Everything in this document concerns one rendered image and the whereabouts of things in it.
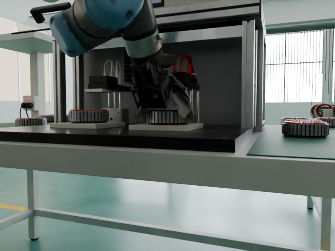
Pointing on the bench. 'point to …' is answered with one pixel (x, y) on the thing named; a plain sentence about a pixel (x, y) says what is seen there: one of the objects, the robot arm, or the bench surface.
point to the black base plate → (135, 137)
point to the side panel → (261, 84)
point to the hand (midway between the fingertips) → (168, 117)
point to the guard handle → (37, 12)
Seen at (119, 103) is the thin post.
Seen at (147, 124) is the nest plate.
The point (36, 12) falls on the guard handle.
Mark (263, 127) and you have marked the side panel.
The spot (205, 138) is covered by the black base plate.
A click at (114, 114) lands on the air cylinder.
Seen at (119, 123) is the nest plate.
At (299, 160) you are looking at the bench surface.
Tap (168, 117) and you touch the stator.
